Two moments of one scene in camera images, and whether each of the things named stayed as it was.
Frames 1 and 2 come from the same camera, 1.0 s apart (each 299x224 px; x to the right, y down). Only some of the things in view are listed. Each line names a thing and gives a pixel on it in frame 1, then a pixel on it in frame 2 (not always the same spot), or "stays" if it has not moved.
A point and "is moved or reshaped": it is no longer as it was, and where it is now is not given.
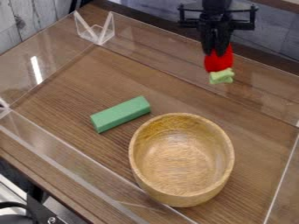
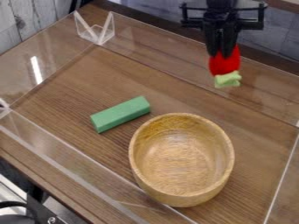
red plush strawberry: [218, 66] is moved or reshaped
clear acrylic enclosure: [110, 118] stays
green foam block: [120, 114] stays
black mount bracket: [40, 213] stays
